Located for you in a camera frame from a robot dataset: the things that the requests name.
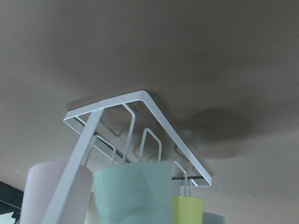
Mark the green cup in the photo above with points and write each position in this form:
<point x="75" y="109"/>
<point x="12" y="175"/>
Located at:
<point x="135" y="193"/>

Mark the cream white cup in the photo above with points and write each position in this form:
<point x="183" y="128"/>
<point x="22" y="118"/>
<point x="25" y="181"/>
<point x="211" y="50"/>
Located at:
<point x="92" y="216"/>

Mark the grey blue cup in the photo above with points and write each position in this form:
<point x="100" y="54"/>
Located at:
<point x="211" y="218"/>

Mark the pink cup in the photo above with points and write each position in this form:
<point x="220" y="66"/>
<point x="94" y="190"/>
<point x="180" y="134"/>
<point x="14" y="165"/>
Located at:
<point x="42" y="180"/>

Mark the yellow cup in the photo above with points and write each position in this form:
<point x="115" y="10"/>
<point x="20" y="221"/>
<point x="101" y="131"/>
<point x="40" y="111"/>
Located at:
<point x="187" y="210"/>

